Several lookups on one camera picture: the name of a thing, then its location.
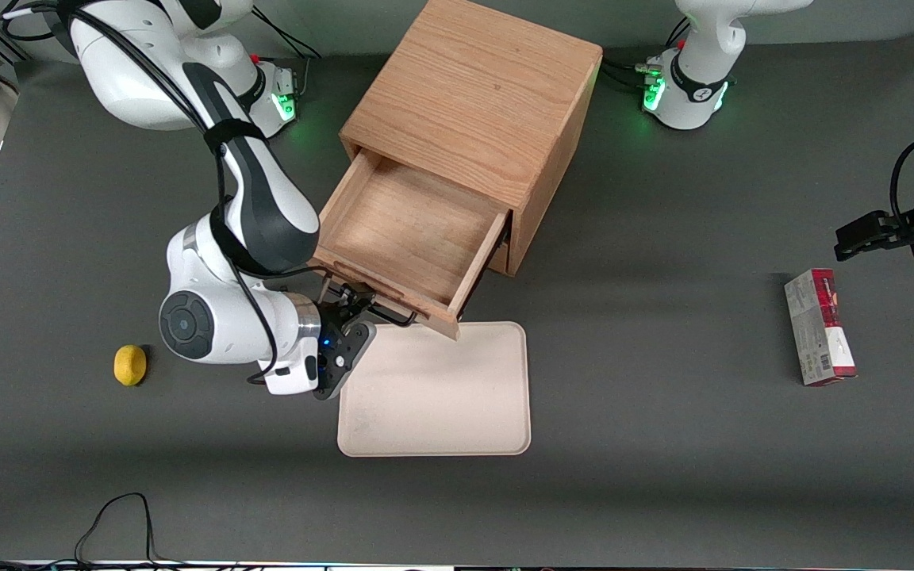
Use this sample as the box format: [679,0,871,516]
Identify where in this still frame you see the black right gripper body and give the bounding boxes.
[312,305,379,401]

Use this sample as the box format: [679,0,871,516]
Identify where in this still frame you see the oak wooden drawer cabinet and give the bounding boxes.
[340,0,605,278]

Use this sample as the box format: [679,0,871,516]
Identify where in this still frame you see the grey and red carton box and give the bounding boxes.
[784,268,858,387]

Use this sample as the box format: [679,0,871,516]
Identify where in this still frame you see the beige rectangular tray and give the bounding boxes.
[337,321,532,458]

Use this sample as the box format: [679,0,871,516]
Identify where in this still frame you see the yellow lemon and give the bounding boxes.
[113,345,148,387]

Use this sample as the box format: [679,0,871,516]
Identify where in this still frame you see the black cable along right arm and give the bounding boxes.
[0,0,332,387]

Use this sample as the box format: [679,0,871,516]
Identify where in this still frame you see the black cable on table edge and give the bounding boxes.
[0,492,188,571]

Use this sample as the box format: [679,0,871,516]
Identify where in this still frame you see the black right arm base cables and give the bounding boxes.
[251,8,325,102]

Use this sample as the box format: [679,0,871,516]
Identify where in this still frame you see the black arm base cables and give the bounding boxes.
[251,8,325,102]
[600,16,692,94]

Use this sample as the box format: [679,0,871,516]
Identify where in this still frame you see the black left arm base cables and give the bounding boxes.
[600,16,692,94]

